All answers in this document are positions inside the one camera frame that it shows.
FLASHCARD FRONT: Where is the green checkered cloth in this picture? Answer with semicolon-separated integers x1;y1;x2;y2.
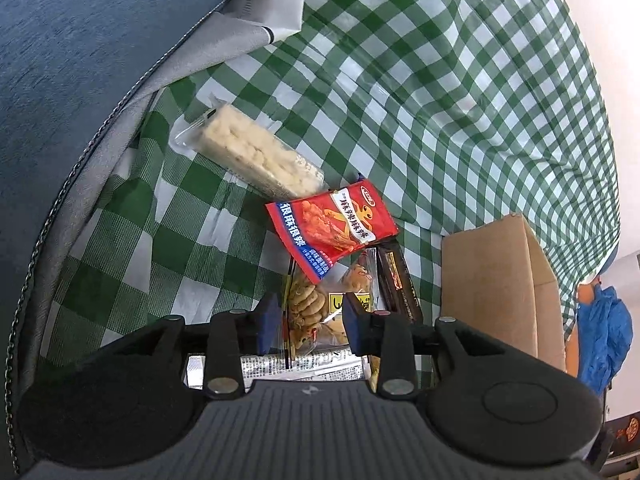
47;0;621;391

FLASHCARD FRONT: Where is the orange object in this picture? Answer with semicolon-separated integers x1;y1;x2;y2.
570;280;601;381

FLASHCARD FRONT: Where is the red snack packet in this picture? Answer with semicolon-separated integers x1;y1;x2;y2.
265;180;399;285

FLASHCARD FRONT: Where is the rice cracker bar clear wrapper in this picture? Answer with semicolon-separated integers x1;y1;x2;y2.
170;102;326;201

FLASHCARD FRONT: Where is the black chocolate bar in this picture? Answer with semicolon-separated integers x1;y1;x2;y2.
375;241;425;326

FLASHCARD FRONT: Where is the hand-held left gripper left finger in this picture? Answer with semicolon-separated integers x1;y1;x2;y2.
102;294;282;401

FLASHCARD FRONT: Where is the long silver snack packet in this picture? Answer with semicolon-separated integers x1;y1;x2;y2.
185;350;381;391

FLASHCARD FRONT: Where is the dark printed box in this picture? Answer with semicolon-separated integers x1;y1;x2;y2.
600;410;640;476

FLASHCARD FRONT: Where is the cardboard box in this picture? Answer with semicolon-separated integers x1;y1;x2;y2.
441;212;568;373

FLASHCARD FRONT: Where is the white paper bag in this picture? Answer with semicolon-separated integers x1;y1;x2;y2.
220;0;307;43

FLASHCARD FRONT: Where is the blue plastic bag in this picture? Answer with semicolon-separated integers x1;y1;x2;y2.
575;285;635;396

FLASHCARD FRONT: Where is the clear cookie packet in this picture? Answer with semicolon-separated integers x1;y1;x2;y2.
282;260;351;361

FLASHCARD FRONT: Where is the grey zippered cushion edge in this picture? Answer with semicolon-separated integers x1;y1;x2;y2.
5;5;273;461

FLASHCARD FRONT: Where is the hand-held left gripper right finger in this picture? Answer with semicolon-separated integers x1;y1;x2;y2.
344;292;516;401

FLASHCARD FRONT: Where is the clear pastry packet yellow label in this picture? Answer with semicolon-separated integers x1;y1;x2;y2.
325;247;381;321

